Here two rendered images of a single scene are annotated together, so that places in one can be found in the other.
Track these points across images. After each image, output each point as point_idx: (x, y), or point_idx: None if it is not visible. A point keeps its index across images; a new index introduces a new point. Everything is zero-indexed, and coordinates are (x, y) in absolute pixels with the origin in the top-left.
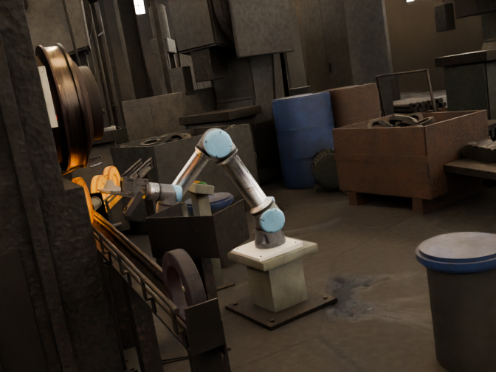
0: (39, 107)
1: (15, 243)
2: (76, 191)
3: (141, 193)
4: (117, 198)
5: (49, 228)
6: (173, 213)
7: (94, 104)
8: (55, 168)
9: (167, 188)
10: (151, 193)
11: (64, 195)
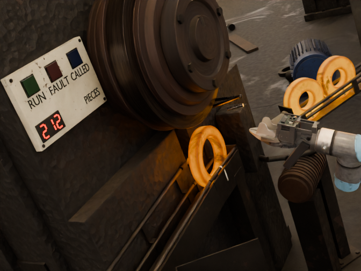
0: (14, 129)
1: (41, 256)
2: (78, 225)
3: (304, 145)
4: (340, 100)
5: (64, 252)
6: (238, 255)
7: (172, 62)
8: (51, 197)
9: (344, 145)
10: (317, 149)
11: (68, 226)
